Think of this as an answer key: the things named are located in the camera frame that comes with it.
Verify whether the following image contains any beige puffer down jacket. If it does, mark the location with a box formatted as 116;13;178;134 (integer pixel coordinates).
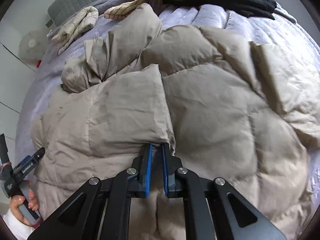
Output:
31;3;320;240

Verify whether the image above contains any white sleeve left forearm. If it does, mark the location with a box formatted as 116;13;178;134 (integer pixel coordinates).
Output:
2;209;35;240

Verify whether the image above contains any person's left hand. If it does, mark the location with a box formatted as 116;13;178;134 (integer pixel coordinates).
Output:
9;180;39;227

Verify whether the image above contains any red box on nightstand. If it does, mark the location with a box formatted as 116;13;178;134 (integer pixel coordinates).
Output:
36;60;41;68

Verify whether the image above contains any folded cream quilted jacket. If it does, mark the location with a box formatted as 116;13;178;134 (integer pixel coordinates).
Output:
52;6;99;55

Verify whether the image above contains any lavender embossed bed blanket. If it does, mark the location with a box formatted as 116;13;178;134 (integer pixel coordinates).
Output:
15;0;320;210

